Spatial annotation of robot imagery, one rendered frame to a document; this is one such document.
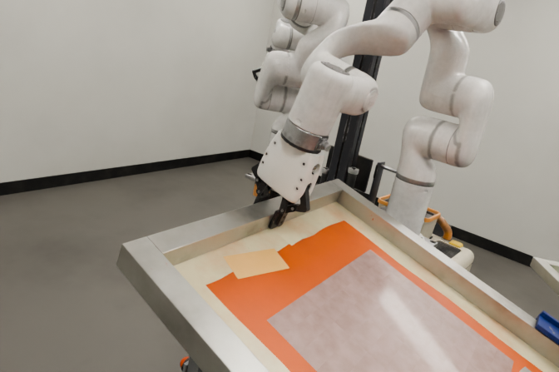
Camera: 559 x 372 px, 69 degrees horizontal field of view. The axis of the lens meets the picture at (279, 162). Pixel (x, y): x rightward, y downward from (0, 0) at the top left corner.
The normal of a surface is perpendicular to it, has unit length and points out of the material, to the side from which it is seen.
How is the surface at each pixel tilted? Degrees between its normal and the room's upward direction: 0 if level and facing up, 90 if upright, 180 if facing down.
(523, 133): 90
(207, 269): 15
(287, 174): 93
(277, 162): 91
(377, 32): 130
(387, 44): 138
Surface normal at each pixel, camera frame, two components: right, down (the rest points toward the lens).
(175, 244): 0.37, -0.84
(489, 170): -0.59, 0.11
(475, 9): 0.57, 0.38
